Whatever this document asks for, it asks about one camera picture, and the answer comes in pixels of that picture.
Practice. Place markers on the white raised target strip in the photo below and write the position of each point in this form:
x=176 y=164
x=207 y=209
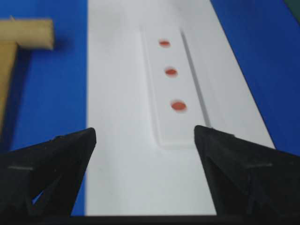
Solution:
x=175 y=101

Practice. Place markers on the grey-green blurred panel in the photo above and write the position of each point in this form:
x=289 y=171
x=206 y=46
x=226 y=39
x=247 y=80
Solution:
x=294 y=6

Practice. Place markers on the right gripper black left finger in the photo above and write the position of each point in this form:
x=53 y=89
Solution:
x=43 y=180

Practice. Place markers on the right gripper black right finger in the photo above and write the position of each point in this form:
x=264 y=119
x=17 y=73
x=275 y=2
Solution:
x=249 y=180

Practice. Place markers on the blue table cloth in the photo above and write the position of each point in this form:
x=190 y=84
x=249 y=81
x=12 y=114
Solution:
x=49 y=92

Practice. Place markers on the white foam board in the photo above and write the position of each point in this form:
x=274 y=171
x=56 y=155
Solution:
x=129 y=173

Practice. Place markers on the wooden mallet hammer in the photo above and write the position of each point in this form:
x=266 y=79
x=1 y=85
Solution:
x=15 y=34

